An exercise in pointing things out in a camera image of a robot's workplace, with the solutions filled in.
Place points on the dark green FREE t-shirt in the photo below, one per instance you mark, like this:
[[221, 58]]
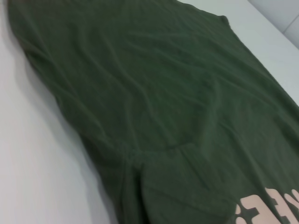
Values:
[[151, 105]]

